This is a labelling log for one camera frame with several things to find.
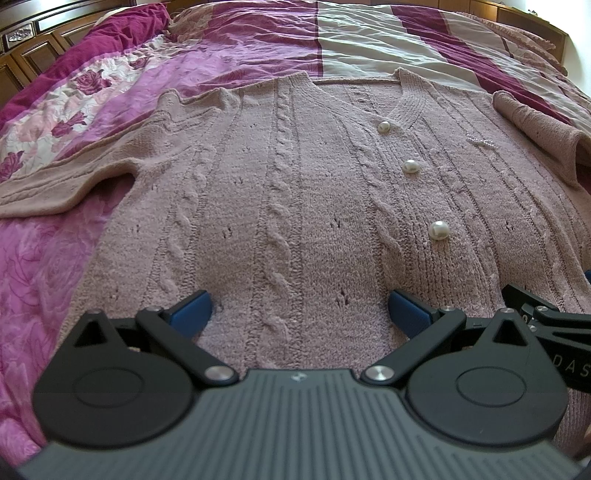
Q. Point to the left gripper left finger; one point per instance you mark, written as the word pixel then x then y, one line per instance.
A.
pixel 118 382

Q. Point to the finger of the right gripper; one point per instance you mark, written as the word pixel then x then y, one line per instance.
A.
pixel 565 337

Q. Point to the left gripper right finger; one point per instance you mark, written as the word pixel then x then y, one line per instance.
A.
pixel 483 381

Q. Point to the pink knitted cardigan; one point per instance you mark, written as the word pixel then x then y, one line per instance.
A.
pixel 299 204

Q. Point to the pink magenta striped bedspread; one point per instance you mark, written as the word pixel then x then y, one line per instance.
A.
pixel 220 44

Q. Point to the dark wooden headboard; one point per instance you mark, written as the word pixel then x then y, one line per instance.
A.
pixel 35 33

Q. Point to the magenta pillow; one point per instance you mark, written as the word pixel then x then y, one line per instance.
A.
pixel 117 34

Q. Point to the long wooden cabinet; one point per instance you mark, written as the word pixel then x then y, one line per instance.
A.
pixel 498 12

